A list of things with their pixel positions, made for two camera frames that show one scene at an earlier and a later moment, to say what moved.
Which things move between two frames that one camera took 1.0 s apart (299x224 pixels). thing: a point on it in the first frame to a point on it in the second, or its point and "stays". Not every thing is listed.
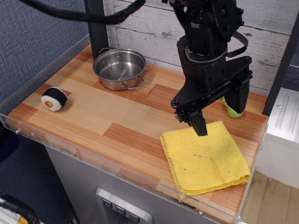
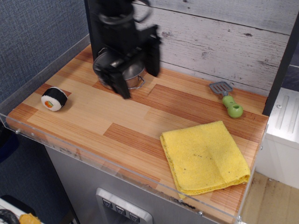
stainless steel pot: (119, 69) stays
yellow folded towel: (202, 164) stays
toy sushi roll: (54, 99) stays
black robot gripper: (204, 80) to (121, 39)
